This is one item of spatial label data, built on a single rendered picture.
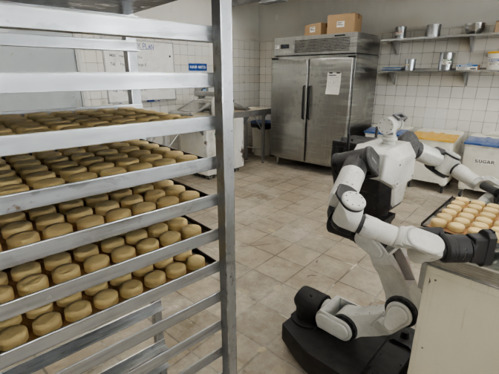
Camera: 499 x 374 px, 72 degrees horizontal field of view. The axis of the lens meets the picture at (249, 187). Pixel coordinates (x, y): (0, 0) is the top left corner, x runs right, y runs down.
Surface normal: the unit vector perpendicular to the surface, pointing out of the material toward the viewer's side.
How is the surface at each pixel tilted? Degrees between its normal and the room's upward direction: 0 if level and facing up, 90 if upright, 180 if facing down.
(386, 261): 90
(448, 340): 90
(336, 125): 90
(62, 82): 90
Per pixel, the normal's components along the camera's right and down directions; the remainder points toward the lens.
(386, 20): -0.65, 0.24
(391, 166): 0.03, 0.24
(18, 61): 0.76, 0.21
